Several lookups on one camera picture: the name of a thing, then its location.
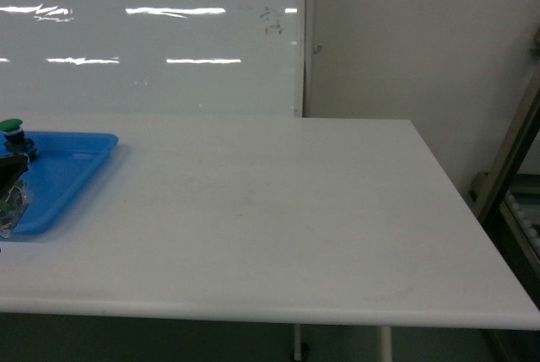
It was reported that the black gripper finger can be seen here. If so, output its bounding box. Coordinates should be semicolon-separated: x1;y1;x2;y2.
0;154;28;197

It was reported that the red mushroom push button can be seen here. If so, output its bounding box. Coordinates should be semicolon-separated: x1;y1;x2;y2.
1;179;34;239

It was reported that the green mushroom push button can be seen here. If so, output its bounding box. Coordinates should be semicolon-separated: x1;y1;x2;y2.
1;118;39;162

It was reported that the blue plastic tray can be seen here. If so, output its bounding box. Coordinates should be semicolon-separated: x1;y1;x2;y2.
13;131;119;236

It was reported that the whiteboard panel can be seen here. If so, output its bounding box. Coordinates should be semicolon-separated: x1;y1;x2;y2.
1;0;304;117

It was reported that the white table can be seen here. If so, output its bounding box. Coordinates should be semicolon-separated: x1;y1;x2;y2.
1;111;539;330

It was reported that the metal roller rack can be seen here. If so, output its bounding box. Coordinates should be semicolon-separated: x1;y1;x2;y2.
470;67;539;306

